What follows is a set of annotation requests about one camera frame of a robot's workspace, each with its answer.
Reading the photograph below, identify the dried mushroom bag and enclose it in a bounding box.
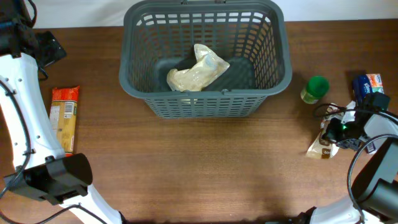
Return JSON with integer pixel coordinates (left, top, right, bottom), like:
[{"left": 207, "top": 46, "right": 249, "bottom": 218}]
[{"left": 306, "top": 103, "right": 343, "bottom": 159}]

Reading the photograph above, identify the beige plastic bag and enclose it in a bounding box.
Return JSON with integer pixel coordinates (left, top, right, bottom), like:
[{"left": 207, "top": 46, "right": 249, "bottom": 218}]
[{"left": 167, "top": 44, "right": 230, "bottom": 91}]

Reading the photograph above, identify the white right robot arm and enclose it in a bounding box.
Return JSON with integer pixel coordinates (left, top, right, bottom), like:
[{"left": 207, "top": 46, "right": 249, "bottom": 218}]
[{"left": 289, "top": 92, "right": 397, "bottom": 223}]

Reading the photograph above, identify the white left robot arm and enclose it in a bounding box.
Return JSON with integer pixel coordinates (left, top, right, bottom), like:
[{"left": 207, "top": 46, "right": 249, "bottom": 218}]
[{"left": 1, "top": 0, "right": 126, "bottom": 223}]

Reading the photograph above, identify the tissue multipack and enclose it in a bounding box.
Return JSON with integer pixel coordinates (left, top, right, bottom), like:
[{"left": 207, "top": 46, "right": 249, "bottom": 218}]
[{"left": 352, "top": 73, "right": 384, "bottom": 105}]

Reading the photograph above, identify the green lidded jar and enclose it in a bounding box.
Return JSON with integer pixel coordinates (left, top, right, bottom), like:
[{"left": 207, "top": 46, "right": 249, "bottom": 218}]
[{"left": 300, "top": 76, "right": 330, "bottom": 105}]

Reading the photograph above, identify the orange spaghetti packet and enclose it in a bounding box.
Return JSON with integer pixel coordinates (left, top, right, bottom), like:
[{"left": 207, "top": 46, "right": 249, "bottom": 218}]
[{"left": 49, "top": 86, "right": 80, "bottom": 157}]

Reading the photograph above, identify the grey plastic basket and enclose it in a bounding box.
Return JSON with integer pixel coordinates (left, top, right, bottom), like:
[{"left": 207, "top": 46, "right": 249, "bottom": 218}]
[{"left": 119, "top": 0, "right": 292, "bottom": 119}]

